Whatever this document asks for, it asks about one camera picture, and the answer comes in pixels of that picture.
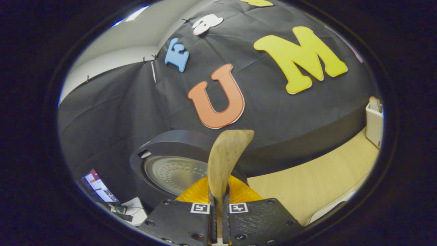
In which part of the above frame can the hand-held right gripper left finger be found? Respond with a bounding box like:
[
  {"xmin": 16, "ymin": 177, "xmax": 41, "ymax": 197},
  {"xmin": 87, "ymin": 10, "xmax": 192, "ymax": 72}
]
[{"xmin": 138, "ymin": 176, "xmax": 217, "ymax": 246}]

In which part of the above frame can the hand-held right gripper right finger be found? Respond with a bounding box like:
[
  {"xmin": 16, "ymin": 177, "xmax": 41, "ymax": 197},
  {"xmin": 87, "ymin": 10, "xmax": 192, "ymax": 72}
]
[{"xmin": 223, "ymin": 175, "xmax": 304, "ymax": 246}]

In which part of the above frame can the grey silver rice cooker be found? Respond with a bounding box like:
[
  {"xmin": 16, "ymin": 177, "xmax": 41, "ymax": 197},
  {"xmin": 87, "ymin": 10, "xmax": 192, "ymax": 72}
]
[{"xmin": 130, "ymin": 130, "xmax": 248, "ymax": 212}]

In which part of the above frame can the wooden spoon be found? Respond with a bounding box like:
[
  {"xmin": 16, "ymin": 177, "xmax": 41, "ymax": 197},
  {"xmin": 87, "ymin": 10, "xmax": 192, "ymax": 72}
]
[{"xmin": 207, "ymin": 129, "xmax": 255, "ymax": 240}]

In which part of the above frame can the white side table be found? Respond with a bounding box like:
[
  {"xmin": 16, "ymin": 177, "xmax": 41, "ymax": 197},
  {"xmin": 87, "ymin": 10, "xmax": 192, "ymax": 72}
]
[{"xmin": 113, "ymin": 196, "xmax": 148, "ymax": 227}]

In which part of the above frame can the computer monitor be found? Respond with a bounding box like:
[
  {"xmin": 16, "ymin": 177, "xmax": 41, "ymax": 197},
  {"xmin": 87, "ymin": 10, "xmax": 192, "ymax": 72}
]
[{"xmin": 81, "ymin": 169, "xmax": 119, "ymax": 204}]

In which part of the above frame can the black backdrop cloth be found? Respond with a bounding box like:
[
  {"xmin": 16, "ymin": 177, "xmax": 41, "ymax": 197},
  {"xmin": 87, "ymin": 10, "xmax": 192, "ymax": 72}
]
[{"xmin": 57, "ymin": 0, "xmax": 381, "ymax": 205}]

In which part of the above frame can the white toaster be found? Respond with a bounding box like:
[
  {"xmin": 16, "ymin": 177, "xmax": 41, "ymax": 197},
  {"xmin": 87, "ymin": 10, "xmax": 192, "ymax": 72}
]
[{"xmin": 365, "ymin": 96, "xmax": 383, "ymax": 149}]

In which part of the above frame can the brown bread slice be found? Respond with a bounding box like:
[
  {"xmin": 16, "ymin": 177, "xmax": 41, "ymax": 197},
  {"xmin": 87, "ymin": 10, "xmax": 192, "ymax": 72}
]
[{"xmin": 369, "ymin": 96, "xmax": 382, "ymax": 113}]

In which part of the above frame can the ceiling light panel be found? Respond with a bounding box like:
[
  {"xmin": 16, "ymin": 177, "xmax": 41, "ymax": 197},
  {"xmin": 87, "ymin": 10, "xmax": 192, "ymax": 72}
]
[{"xmin": 111, "ymin": 5, "xmax": 151, "ymax": 28}]

